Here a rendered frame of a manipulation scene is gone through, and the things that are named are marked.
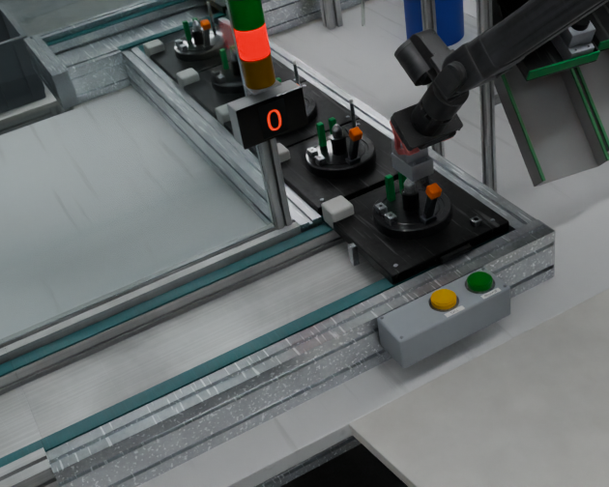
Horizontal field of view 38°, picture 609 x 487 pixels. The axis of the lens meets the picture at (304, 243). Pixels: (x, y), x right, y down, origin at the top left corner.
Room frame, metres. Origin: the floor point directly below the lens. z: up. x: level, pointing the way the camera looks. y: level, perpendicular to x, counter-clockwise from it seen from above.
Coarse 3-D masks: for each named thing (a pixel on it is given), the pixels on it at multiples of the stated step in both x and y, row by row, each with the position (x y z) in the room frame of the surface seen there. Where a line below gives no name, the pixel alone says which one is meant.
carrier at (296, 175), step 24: (360, 120) 1.68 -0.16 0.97; (312, 144) 1.61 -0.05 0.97; (336, 144) 1.52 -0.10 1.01; (360, 144) 1.54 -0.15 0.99; (384, 144) 1.56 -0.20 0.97; (288, 168) 1.53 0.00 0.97; (312, 168) 1.49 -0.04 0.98; (336, 168) 1.47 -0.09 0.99; (360, 168) 1.47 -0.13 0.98; (384, 168) 1.47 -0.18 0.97; (312, 192) 1.43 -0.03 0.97; (336, 192) 1.41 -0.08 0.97; (360, 192) 1.41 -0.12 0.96
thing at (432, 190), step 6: (426, 186) 1.22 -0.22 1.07; (432, 186) 1.22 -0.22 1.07; (438, 186) 1.22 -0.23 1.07; (426, 192) 1.22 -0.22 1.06; (432, 192) 1.21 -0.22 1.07; (438, 192) 1.21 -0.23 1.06; (426, 198) 1.23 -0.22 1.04; (432, 198) 1.21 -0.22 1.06; (426, 204) 1.23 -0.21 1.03; (432, 204) 1.23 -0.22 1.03; (426, 210) 1.23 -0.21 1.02; (432, 210) 1.23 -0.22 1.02; (426, 216) 1.24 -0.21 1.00
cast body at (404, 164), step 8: (392, 144) 1.30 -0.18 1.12; (400, 144) 1.28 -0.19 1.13; (392, 152) 1.30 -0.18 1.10; (424, 152) 1.27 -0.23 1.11; (392, 160) 1.30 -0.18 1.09; (400, 160) 1.28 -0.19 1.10; (408, 160) 1.26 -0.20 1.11; (416, 160) 1.27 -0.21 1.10; (424, 160) 1.26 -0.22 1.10; (432, 160) 1.27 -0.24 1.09; (400, 168) 1.28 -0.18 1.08; (408, 168) 1.26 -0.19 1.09; (416, 168) 1.25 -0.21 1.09; (424, 168) 1.26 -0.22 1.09; (432, 168) 1.26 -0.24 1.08; (408, 176) 1.26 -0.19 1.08; (416, 176) 1.25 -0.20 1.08; (424, 176) 1.26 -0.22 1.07
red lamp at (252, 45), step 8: (264, 24) 1.33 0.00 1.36; (240, 32) 1.31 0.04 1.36; (248, 32) 1.31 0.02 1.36; (256, 32) 1.31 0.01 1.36; (264, 32) 1.32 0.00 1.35; (240, 40) 1.31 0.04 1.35; (248, 40) 1.31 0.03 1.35; (256, 40) 1.31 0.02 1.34; (264, 40) 1.31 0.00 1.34; (240, 48) 1.32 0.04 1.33; (248, 48) 1.31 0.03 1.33; (256, 48) 1.31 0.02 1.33; (264, 48) 1.31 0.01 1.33; (240, 56) 1.32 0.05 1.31; (248, 56) 1.31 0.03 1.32; (256, 56) 1.31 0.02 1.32; (264, 56) 1.31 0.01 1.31
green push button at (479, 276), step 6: (468, 276) 1.10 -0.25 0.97; (474, 276) 1.09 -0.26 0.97; (480, 276) 1.09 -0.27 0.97; (486, 276) 1.09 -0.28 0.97; (468, 282) 1.09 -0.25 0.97; (474, 282) 1.08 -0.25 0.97; (480, 282) 1.08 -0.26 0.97; (486, 282) 1.07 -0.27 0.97; (492, 282) 1.08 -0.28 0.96; (474, 288) 1.07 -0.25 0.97; (480, 288) 1.07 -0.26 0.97; (486, 288) 1.07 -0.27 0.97
